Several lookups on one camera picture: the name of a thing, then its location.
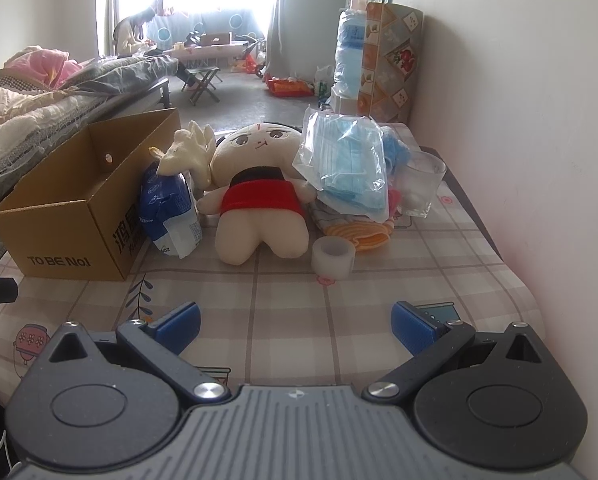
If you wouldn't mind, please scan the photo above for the brown cardboard box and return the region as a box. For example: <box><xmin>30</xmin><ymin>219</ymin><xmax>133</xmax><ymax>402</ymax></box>
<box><xmin>0</xmin><ymin>108</ymin><xmax>181</xmax><ymax>281</ymax></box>

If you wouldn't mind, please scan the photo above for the bag of blue masks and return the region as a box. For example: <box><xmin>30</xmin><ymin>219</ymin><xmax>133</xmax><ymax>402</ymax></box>
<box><xmin>293</xmin><ymin>107</ymin><xmax>389</xmax><ymax>223</ymax></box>

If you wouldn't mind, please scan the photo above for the seated person at window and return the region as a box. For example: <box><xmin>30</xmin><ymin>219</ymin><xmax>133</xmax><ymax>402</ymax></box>
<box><xmin>113</xmin><ymin>8</ymin><xmax>155</xmax><ymax>56</ymax></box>

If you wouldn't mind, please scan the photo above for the folding stool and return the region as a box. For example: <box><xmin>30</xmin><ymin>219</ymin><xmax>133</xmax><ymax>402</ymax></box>
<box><xmin>183</xmin><ymin>66</ymin><xmax>220</xmax><ymax>106</ymax></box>

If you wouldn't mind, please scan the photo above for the plush doll red shirt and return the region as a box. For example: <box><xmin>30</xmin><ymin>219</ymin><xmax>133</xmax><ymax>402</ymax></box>
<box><xmin>197</xmin><ymin>122</ymin><xmax>316</xmax><ymax>266</ymax></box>

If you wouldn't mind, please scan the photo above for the plaid patterned tablecloth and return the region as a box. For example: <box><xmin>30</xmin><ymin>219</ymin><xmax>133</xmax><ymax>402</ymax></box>
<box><xmin>0</xmin><ymin>185</ymin><xmax>544</xmax><ymax>404</ymax></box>

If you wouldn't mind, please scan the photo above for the bed with quilts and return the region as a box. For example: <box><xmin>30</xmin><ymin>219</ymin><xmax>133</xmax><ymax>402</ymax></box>
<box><xmin>0</xmin><ymin>54</ymin><xmax>177</xmax><ymax>201</ymax></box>

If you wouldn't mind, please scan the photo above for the blue white fluffy towel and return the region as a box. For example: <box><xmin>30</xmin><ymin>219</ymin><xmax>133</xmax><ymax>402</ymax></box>
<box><xmin>381</xmin><ymin>127</ymin><xmax>411</xmax><ymax>179</ymax></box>

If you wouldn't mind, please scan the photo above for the blue wet wipes pack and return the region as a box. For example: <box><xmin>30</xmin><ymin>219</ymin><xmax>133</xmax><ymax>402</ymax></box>
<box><xmin>139</xmin><ymin>162</ymin><xmax>203</xmax><ymax>259</ymax></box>

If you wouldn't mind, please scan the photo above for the floral patterned folded mattress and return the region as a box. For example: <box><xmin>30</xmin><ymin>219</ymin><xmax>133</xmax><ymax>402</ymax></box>
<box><xmin>357</xmin><ymin>2</ymin><xmax>424</xmax><ymax>124</ymax></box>

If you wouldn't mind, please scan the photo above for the orange striped towel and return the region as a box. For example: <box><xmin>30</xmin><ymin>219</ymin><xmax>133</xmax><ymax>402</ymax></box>
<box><xmin>309</xmin><ymin>205</ymin><xmax>395</xmax><ymax>252</ymax></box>

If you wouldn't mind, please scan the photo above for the low table with items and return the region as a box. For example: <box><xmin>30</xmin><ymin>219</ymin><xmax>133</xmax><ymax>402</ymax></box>
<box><xmin>165</xmin><ymin>32</ymin><xmax>249</xmax><ymax>64</ymax></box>

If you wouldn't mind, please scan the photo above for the cream glove yellow cuff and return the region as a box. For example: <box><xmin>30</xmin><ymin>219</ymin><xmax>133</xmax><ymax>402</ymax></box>
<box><xmin>148</xmin><ymin>120</ymin><xmax>217</xmax><ymax>191</ymax></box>

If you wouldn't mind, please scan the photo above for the clear drinking glass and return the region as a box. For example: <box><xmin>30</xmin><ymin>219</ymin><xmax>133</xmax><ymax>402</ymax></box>
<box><xmin>395</xmin><ymin>151</ymin><xmax>447</xmax><ymax>218</ymax></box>

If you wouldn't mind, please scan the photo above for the white tape roll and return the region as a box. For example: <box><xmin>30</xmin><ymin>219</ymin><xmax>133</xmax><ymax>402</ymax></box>
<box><xmin>311</xmin><ymin>236</ymin><xmax>355</xmax><ymax>281</ymax></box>

